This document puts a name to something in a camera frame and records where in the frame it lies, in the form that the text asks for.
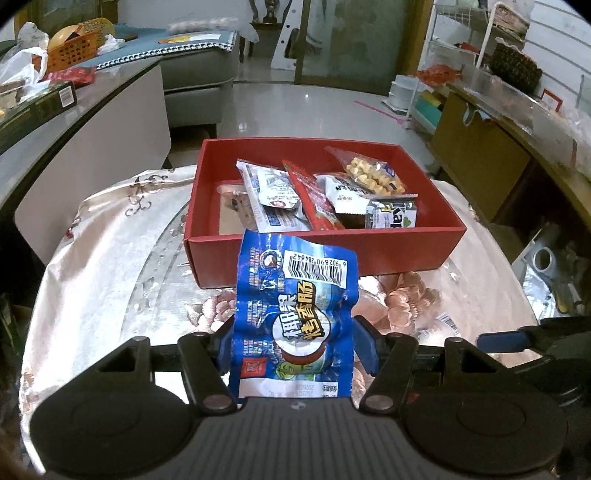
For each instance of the orange plastic basket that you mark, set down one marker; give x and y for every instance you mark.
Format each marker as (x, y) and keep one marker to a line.
(74, 53)

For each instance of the grey sofa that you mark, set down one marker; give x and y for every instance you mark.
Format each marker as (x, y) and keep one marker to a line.
(198, 92)

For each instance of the white blue packet with barcode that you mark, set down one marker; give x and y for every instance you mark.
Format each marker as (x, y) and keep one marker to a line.
(272, 194)

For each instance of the red gummy packet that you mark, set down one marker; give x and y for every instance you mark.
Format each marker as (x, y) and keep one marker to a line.
(314, 203)

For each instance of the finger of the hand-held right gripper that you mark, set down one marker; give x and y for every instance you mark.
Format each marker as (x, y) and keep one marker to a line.
(503, 341)

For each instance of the teal storage box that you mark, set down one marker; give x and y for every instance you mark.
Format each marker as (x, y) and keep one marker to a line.
(427, 113)

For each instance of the blue patterned sofa cover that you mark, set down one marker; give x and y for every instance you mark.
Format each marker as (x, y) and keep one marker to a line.
(138, 46)

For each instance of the green white carton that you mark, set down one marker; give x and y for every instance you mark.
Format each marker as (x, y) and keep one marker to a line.
(392, 217)

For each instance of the white perforated board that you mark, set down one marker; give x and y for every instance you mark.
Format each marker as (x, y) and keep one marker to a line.
(286, 46)

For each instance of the dark green box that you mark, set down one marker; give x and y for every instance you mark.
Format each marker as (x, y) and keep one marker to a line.
(37, 110)

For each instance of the yellow plastic strainer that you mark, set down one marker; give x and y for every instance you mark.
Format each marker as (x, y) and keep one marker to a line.
(69, 34)

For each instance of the grey top white cabinet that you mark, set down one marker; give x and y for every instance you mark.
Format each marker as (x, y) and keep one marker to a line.
(115, 92)

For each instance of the wooden framed glass door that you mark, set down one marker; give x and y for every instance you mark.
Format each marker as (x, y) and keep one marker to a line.
(351, 46)

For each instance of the dark woven basket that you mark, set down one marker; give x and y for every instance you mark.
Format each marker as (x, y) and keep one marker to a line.
(515, 69)

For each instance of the red cardboard box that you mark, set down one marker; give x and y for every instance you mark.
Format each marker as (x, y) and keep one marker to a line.
(207, 263)

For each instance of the small white plastic bag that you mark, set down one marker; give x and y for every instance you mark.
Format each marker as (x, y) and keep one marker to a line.
(32, 34)

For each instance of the pink strip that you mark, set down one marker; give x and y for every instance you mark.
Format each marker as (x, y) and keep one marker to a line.
(378, 110)

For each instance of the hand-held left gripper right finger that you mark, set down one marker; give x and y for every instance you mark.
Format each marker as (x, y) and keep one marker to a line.
(367, 344)

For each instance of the large white plastic bag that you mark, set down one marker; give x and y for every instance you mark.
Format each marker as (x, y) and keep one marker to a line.
(23, 69)

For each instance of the yellow waffle cracker packet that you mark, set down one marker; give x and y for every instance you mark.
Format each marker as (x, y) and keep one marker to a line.
(369, 173)

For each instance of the wooden cabinet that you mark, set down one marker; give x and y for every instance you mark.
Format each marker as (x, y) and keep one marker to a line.
(480, 152)

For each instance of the crumpled white bag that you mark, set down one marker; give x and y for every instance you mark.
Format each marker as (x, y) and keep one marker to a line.
(111, 46)

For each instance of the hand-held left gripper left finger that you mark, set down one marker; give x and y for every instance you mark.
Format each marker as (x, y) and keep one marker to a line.
(224, 346)

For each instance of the red paper decoration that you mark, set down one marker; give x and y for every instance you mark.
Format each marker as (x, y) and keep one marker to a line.
(438, 76)

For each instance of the framed wall picture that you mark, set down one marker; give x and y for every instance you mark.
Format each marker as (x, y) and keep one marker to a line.
(64, 11)

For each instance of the white stacked containers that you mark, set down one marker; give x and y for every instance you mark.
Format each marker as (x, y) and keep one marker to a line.
(400, 94)

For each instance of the floral satin tablecloth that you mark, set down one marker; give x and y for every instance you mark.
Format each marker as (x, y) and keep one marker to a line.
(115, 277)

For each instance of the blue snack packet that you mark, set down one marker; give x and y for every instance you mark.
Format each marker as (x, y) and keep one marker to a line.
(286, 304)

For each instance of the dark wooden chair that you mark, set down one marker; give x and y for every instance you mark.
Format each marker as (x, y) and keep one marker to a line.
(270, 5)

